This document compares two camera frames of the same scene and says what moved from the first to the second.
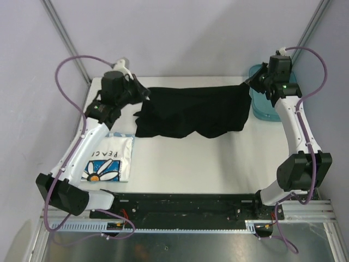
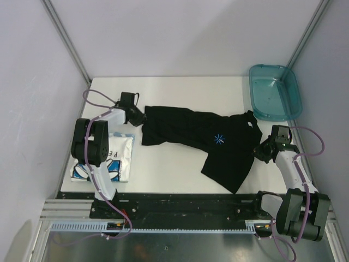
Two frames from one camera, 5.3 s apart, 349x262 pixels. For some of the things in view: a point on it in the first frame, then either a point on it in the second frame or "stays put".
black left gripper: x=142 y=91 to x=140 y=117
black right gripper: x=253 y=81 to x=258 y=153
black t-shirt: x=172 y=112 to x=230 y=141
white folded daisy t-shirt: x=110 y=161 stays put
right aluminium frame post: x=310 y=28 stays put
